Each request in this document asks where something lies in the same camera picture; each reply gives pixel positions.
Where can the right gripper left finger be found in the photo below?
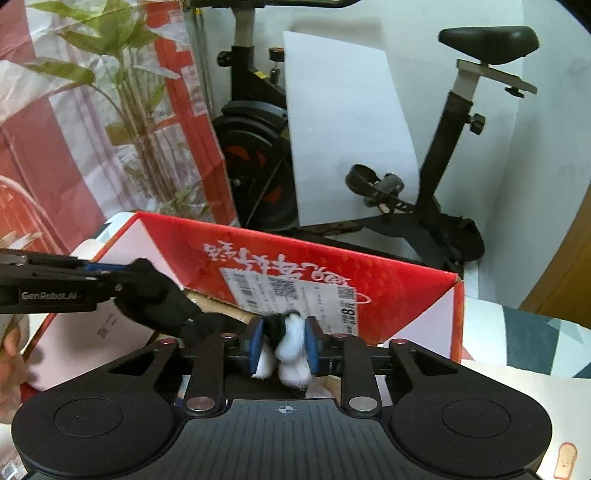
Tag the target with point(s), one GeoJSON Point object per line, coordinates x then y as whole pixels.
{"type": "Point", "coordinates": [255, 343]}

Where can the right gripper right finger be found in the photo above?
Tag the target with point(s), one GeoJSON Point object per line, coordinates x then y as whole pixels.
{"type": "Point", "coordinates": [312, 343]}

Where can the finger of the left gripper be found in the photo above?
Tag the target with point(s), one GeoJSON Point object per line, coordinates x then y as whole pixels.
{"type": "Point", "coordinates": [105, 267]}
{"type": "Point", "coordinates": [106, 285]}

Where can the black and white headband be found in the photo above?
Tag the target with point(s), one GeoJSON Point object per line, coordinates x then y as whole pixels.
{"type": "Point", "coordinates": [150, 298]}

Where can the person's left hand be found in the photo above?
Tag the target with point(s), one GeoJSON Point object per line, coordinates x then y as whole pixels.
{"type": "Point", "coordinates": [14, 371]}

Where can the red strawberry cardboard box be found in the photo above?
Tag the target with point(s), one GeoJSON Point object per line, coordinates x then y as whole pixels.
{"type": "Point", "coordinates": [242, 272]}

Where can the black exercise bike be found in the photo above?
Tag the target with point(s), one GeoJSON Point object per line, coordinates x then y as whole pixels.
{"type": "Point", "coordinates": [252, 130]}

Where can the red patterned backdrop cloth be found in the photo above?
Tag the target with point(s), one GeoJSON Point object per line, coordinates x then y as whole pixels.
{"type": "Point", "coordinates": [103, 111]}

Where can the white foam board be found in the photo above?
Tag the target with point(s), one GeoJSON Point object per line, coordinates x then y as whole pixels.
{"type": "Point", "coordinates": [343, 110]}

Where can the wooden door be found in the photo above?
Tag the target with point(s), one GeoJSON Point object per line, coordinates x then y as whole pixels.
{"type": "Point", "coordinates": [564, 289]}

